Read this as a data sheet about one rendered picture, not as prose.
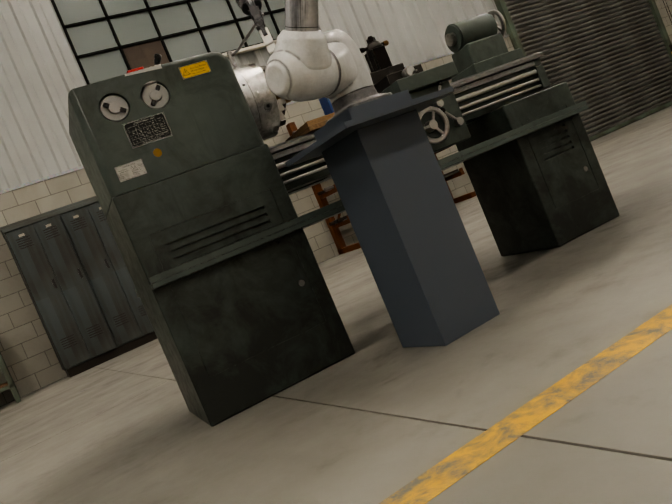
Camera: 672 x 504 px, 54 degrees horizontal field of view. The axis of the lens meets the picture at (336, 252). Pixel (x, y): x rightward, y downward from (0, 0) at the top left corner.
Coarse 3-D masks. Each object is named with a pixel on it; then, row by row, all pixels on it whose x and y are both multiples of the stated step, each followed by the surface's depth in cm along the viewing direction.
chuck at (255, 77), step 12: (240, 72) 263; (252, 72) 263; (252, 84) 260; (264, 84) 262; (264, 96) 261; (276, 108) 265; (264, 120) 264; (276, 120) 268; (264, 132) 269; (276, 132) 274
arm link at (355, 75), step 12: (336, 36) 212; (348, 36) 215; (336, 48) 210; (348, 48) 213; (348, 60) 211; (360, 60) 215; (348, 72) 210; (360, 72) 214; (348, 84) 212; (360, 84) 213; (372, 84) 217; (336, 96) 215
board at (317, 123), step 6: (330, 114) 268; (312, 120) 265; (318, 120) 266; (324, 120) 267; (306, 126) 266; (312, 126) 265; (318, 126) 266; (300, 132) 273; (306, 132) 268; (288, 138) 287
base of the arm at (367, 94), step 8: (368, 88) 215; (344, 96) 214; (352, 96) 213; (360, 96) 213; (368, 96) 214; (376, 96) 215; (384, 96) 216; (336, 104) 216; (344, 104) 214; (352, 104) 209; (360, 104) 211; (336, 112) 218; (328, 120) 222
